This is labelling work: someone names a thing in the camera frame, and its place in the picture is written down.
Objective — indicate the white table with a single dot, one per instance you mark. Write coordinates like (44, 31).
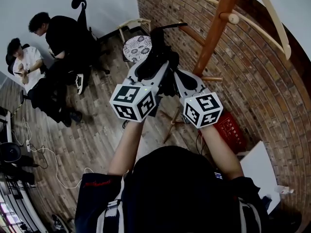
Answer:
(260, 171)

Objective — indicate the red box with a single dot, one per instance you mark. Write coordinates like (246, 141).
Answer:
(229, 132)

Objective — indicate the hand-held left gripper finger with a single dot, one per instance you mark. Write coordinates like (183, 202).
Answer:
(137, 71)
(161, 78)

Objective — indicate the clear plastic bottle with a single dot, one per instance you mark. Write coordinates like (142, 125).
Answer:
(284, 189)

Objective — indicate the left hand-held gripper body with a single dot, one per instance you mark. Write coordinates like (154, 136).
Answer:
(128, 103)

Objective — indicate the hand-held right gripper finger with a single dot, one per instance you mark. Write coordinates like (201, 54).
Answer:
(181, 87)
(195, 84)

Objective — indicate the wooden coat rack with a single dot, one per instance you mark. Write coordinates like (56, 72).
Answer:
(213, 33)

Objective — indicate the pale wooden clothes hanger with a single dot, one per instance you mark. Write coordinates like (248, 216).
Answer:
(277, 28)

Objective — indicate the person in white shirt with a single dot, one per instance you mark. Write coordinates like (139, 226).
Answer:
(9, 62)

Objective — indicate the black device with screen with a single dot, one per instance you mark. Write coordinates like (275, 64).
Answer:
(218, 175)

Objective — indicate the black round fan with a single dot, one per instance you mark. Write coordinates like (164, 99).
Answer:
(10, 152)

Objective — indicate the person's left forearm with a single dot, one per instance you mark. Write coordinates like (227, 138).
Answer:
(126, 147)

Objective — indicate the black umbrella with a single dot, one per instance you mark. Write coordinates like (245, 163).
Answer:
(160, 50)

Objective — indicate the floral round wooden stool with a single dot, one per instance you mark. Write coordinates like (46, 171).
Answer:
(136, 48)

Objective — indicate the person's right forearm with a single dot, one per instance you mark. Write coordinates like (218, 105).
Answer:
(222, 152)

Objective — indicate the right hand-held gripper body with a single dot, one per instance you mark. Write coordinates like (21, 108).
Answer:
(204, 110)

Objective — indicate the person's dark shirt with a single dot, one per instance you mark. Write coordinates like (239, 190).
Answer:
(170, 195)

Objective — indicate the black office chair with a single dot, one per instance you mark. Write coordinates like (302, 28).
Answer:
(83, 16)

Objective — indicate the white power strip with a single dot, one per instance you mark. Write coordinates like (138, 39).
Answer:
(28, 145)

